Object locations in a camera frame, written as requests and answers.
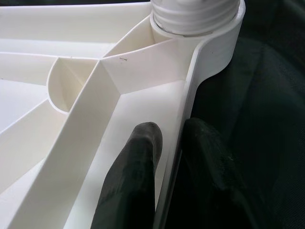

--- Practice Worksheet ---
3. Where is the white plastic children table top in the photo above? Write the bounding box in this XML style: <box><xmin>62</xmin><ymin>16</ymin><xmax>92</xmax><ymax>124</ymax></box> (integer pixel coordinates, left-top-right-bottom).
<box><xmin>0</xmin><ymin>0</ymin><xmax>246</xmax><ymax>229</ymax></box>

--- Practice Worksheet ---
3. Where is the black cloth table cover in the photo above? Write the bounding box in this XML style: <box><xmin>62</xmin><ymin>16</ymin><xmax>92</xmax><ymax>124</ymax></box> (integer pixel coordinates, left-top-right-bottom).
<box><xmin>164</xmin><ymin>0</ymin><xmax>305</xmax><ymax>229</ymax></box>

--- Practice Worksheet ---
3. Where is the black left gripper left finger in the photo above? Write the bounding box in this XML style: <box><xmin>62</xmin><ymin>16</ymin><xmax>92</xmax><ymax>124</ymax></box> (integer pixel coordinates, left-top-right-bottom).
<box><xmin>94</xmin><ymin>121</ymin><xmax>163</xmax><ymax>229</ymax></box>

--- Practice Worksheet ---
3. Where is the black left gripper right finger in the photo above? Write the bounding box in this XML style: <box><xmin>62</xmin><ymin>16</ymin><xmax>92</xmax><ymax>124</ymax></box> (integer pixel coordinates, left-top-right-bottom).
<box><xmin>164</xmin><ymin>117</ymin><xmax>270</xmax><ymax>229</ymax></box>

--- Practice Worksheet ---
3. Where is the white plastic table leg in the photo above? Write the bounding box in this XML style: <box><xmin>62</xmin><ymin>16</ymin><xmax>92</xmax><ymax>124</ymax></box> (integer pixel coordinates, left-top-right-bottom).
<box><xmin>151</xmin><ymin>0</ymin><xmax>240</xmax><ymax>35</ymax></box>

